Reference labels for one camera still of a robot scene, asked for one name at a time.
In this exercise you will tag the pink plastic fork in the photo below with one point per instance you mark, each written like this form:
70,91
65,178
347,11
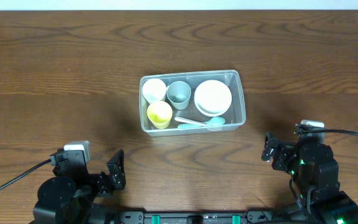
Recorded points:
189,121

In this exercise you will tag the yellow plastic cup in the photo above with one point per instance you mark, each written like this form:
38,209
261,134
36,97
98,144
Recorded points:
160,114

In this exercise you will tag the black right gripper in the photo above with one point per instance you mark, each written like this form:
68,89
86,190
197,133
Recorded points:
278,154

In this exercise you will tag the white plastic cup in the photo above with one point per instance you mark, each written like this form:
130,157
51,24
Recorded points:
154,90

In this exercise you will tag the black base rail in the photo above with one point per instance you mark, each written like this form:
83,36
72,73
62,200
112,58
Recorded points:
249,216

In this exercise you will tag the white plastic bowl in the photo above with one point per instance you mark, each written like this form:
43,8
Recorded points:
212,98

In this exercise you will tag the grey plastic cup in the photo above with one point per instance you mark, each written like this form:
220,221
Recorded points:
179,94

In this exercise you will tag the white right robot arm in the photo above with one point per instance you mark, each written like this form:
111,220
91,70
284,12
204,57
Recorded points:
314,170

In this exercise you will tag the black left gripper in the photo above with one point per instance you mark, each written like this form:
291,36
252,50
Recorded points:
105,181

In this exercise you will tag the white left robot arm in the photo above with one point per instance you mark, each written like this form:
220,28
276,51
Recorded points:
69,196

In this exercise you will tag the mint green plastic spoon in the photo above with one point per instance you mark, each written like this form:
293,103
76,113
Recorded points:
214,121

